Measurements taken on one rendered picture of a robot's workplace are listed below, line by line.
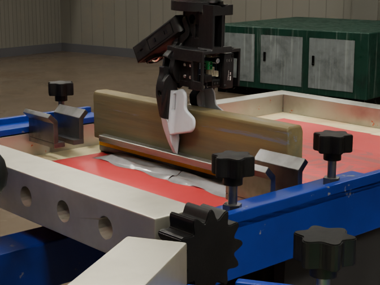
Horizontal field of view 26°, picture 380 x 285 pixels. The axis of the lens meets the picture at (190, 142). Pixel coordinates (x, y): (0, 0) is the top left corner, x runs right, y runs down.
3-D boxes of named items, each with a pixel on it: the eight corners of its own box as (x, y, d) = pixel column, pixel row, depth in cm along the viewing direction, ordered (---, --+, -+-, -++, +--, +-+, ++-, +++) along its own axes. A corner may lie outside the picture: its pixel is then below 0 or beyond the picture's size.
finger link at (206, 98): (221, 155, 115) (215, 92, 112) (193, 147, 119) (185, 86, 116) (237, 148, 117) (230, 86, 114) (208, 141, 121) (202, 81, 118)
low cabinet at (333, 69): (437, 89, 840) (441, 22, 826) (365, 109, 719) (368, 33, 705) (295, 75, 944) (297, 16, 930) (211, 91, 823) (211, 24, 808)
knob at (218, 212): (197, 267, 75) (197, 188, 73) (242, 284, 71) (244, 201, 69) (133, 288, 70) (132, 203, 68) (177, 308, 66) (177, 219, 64)
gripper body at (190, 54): (199, 96, 108) (202, 3, 105) (158, 87, 114) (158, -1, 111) (241, 90, 113) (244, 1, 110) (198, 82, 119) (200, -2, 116)
